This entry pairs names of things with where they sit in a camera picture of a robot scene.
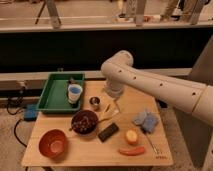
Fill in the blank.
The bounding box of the red bowl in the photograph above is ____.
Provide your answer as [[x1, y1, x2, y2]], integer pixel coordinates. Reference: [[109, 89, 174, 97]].
[[39, 129, 68, 158]]

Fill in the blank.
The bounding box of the blue cloth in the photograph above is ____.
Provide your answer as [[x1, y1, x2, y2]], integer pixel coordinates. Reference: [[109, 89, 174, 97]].
[[132, 110, 159, 134]]

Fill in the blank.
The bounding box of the green plastic tray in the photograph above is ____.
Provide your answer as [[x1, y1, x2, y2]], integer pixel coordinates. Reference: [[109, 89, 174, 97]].
[[37, 72, 85, 113]]

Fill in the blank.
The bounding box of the black cable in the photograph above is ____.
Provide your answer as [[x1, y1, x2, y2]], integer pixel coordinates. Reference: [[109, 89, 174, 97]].
[[6, 96, 28, 148]]

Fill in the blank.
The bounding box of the dark grapes bunch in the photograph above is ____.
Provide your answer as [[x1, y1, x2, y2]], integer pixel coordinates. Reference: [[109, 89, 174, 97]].
[[72, 116, 96, 132]]

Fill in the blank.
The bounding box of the metal fork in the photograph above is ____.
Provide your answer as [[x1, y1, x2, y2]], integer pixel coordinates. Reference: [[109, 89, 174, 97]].
[[145, 133, 159, 155]]

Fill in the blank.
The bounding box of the white and blue cup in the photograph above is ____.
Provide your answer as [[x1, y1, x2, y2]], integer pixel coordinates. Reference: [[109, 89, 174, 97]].
[[68, 84, 83, 104]]

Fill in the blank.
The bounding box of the orange carrot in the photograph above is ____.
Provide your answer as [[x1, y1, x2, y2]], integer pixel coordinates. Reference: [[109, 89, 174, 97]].
[[118, 147, 145, 156]]

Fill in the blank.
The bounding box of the small metal cup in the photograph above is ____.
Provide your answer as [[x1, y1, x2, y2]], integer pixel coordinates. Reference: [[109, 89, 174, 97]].
[[89, 97, 100, 110]]

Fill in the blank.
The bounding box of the black rectangular block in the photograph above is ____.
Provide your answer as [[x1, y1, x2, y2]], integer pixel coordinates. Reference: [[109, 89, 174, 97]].
[[98, 123, 119, 142]]

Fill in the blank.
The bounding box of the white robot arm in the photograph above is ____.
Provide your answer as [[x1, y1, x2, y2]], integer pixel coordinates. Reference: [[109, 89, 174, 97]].
[[101, 50, 213, 127]]

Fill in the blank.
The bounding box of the dark purple bowl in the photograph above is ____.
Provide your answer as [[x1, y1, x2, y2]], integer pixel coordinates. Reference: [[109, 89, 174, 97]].
[[71, 110, 98, 135]]

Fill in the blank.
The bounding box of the blue power box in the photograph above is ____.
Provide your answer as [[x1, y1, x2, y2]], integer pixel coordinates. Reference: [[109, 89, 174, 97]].
[[24, 104, 38, 121]]

